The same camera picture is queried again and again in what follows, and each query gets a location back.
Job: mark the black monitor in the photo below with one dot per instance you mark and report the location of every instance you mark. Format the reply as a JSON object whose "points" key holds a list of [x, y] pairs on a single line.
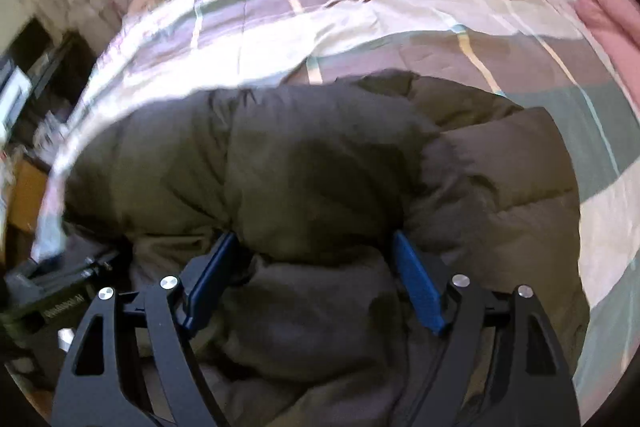
{"points": [[30, 44]]}

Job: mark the folded pink quilt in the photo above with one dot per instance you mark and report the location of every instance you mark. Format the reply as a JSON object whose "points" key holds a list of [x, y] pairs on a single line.
{"points": [[610, 17]]}

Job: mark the brown wooden cabinet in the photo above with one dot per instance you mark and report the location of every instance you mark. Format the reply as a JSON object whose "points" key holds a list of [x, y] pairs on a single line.
{"points": [[30, 197]]}

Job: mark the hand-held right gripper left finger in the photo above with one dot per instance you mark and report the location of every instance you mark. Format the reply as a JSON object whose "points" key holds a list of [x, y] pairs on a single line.
{"points": [[207, 279]]}

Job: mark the dark green puffer jacket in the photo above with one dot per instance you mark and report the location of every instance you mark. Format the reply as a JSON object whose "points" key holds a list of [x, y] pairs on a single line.
{"points": [[310, 177]]}

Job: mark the patchwork bed cover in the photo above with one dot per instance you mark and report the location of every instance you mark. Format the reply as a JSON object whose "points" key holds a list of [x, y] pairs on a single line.
{"points": [[380, 17]]}

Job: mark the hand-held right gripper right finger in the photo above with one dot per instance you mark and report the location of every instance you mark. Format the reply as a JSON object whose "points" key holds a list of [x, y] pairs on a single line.
{"points": [[417, 282]]}

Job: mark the white printer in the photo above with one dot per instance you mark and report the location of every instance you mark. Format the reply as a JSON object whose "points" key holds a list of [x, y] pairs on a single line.
{"points": [[12, 99]]}

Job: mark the dark desk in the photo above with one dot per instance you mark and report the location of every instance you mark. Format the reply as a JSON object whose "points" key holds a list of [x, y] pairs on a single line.
{"points": [[60, 77]]}

